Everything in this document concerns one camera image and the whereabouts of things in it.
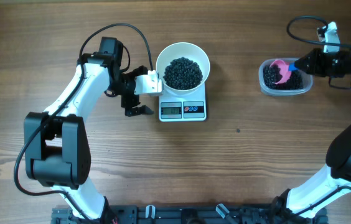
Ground clear plastic container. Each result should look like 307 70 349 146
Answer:
258 59 313 96

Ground white digital kitchen scale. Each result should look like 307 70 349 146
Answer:
159 83 207 122

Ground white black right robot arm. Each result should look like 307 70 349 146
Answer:
268 16 351 223

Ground pink measuring scoop blue handle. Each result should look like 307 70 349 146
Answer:
270 59 297 85

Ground black beans in bowl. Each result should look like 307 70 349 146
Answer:
163 57 203 90

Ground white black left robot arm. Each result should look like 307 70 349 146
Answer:
19 37 163 223

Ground white bowl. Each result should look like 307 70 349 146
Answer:
156 42 210 95

